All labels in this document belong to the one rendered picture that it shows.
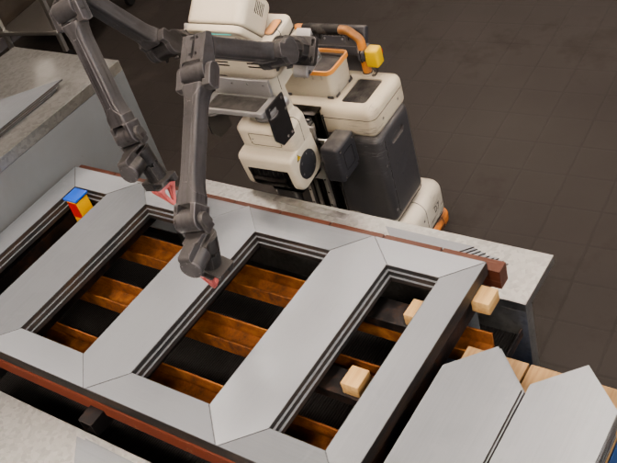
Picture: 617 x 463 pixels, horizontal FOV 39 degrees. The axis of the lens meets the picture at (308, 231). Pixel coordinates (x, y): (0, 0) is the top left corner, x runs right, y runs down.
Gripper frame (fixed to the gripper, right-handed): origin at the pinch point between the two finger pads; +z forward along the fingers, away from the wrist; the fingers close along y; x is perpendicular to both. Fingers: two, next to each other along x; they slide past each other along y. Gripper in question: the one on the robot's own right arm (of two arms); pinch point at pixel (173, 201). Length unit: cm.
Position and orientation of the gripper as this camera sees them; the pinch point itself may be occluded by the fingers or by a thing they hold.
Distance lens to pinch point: 266.9
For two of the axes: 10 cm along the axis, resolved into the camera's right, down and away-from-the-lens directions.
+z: 4.3, 7.6, 4.8
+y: 7.2, 0.3, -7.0
